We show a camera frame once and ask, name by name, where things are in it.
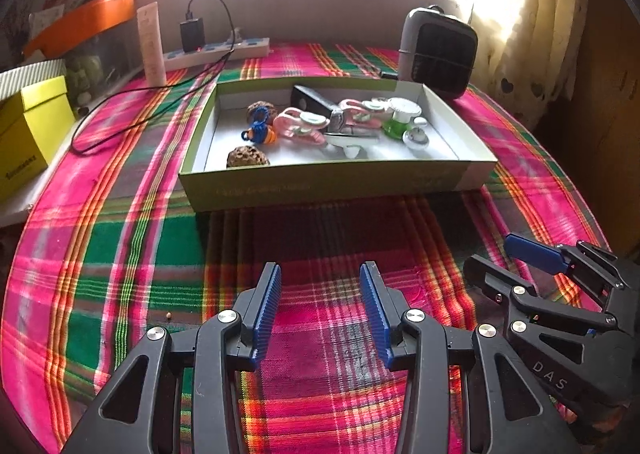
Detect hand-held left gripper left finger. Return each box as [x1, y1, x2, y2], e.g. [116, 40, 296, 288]
[60, 261, 282, 454]

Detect white disc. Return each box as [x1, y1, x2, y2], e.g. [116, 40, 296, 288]
[382, 97, 422, 139]

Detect white clip with round lens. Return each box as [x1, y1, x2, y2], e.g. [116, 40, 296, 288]
[324, 117, 431, 159]

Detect yellow cardboard box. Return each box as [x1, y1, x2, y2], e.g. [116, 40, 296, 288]
[0, 75, 76, 202]

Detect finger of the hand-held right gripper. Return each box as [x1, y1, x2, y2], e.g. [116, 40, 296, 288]
[462, 254, 618, 335]
[504, 233, 626, 305]

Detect small white black heater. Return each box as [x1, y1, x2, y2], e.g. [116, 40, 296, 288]
[397, 5, 479, 101]

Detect black power adapter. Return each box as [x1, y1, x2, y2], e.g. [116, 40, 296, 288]
[180, 19, 207, 53]

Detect white blue power strip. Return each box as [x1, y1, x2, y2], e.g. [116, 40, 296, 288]
[162, 36, 271, 72]

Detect brown walnut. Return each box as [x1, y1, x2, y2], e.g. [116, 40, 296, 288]
[246, 101, 278, 124]
[226, 145, 271, 168]

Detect green white striped box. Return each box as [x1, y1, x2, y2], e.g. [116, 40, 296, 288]
[0, 58, 68, 100]

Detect beige cosmetic tube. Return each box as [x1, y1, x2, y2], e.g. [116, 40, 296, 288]
[137, 3, 167, 86]

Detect black charging cable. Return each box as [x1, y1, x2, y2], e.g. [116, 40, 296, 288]
[71, 0, 236, 155]

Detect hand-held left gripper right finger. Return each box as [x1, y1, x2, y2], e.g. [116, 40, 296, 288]
[359, 261, 583, 454]

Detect pink clip with mint lens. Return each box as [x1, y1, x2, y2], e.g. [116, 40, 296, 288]
[272, 106, 331, 147]
[337, 96, 396, 130]

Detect orange plastic tray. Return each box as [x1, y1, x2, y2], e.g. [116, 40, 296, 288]
[22, 0, 137, 57]

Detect green white cardboard box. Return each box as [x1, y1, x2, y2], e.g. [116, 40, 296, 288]
[178, 76, 498, 212]

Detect pink green plaid tablecloth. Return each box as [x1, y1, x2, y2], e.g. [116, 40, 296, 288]
[2, 41, 616, 454]

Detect clear plastic storage bin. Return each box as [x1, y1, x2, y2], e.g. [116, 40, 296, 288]
[62, 29, 146, 105]

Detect black rectangular bottle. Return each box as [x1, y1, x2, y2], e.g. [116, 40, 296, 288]
[291, 84, 346, 132]

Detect yellow heart print curtain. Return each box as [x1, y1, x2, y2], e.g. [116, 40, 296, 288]
[470, 0, 593, 130]

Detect blue knitted keychain toy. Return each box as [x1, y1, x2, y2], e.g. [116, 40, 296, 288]
[240, 106, 277, 145]

